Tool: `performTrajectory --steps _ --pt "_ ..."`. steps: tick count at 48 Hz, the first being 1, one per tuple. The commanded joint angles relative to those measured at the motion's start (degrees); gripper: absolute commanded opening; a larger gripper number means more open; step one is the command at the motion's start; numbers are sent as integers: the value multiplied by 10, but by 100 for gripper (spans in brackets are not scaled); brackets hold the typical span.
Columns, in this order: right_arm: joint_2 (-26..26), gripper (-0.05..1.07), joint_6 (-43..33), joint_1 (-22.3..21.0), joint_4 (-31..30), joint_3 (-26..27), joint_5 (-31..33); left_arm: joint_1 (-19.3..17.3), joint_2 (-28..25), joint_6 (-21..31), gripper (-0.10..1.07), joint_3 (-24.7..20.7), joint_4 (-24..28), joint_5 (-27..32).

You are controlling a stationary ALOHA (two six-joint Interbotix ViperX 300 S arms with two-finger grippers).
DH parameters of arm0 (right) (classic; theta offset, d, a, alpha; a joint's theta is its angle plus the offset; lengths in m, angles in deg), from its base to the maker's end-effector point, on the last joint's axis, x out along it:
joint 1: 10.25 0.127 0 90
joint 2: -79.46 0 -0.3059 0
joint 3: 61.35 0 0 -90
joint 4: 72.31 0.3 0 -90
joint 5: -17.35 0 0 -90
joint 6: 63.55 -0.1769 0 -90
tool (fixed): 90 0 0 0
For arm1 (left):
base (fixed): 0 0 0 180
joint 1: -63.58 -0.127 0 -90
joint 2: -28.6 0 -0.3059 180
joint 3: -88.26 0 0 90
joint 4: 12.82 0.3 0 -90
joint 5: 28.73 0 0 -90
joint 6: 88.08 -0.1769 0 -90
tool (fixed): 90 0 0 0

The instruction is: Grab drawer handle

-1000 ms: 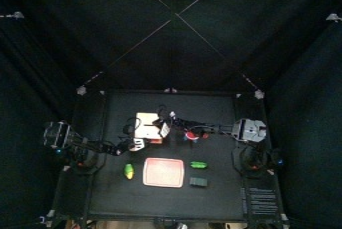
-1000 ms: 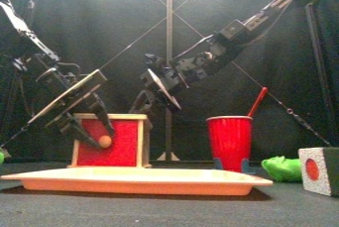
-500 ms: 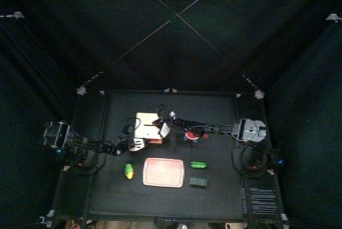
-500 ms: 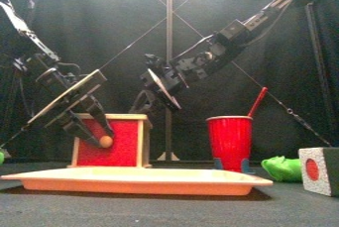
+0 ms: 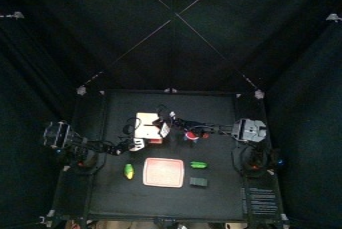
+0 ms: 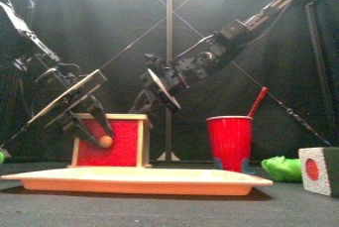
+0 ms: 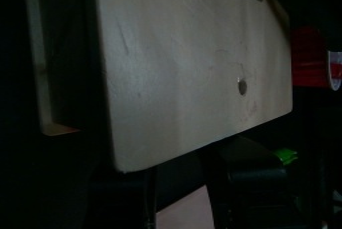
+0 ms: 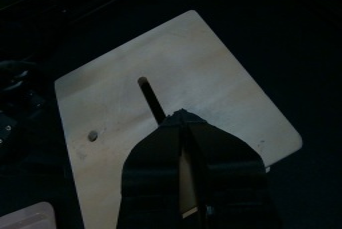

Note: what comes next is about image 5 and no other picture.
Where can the yellow green toy corn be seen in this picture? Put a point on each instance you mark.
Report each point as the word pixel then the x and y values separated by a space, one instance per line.
pixel 129 171

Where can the pink square tray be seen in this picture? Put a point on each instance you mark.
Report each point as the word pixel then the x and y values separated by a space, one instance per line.
pixel 163 172

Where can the dark green block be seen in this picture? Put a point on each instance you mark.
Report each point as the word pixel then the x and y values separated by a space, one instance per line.
pixel 198 182

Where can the red plastic cup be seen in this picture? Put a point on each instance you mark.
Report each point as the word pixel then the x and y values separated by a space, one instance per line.
pixel 192 135

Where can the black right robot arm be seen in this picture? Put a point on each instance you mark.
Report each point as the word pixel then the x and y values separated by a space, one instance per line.
pixel 242 133

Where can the green toy vegetable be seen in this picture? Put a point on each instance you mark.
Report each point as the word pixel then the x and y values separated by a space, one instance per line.
pixel 198 164

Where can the white box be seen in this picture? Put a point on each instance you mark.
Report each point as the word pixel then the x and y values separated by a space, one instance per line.
pixel 149 129

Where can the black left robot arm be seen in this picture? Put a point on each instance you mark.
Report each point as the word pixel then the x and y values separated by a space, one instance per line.
pixel 81 141

